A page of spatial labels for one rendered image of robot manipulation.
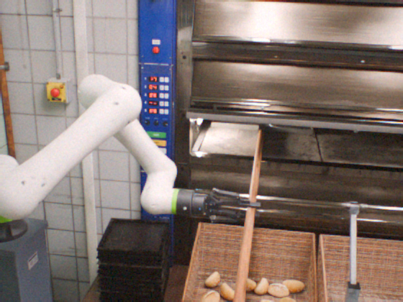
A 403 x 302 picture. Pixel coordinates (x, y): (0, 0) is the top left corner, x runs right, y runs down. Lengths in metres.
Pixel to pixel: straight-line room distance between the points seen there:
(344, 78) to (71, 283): 1.75
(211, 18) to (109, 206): 1.04
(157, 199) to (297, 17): 0.95
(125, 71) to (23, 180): 1.00
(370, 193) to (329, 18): 0.81
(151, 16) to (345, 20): 0.80
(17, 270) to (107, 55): 1.08
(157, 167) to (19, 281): 0.62
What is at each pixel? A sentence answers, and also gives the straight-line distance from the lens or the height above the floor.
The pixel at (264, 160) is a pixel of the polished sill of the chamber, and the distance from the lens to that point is 2.31.
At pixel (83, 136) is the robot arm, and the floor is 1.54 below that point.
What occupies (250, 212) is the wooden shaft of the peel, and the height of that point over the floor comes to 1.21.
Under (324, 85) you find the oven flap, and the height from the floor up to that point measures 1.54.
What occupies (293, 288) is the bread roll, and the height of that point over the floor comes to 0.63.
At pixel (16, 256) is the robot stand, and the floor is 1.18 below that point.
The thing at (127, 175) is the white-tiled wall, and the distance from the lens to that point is 2.43.
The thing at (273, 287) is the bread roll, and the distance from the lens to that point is 2.39.
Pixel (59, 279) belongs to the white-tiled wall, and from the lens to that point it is 2.87.
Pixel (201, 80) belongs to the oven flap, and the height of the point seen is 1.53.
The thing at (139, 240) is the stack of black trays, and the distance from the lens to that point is 2.23.
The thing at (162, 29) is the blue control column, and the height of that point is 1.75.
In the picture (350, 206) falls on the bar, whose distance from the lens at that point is 1.98.
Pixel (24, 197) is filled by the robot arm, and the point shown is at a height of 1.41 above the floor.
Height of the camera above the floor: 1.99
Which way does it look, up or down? 22 degrees down
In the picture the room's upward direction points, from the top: 2 degrees clockwise
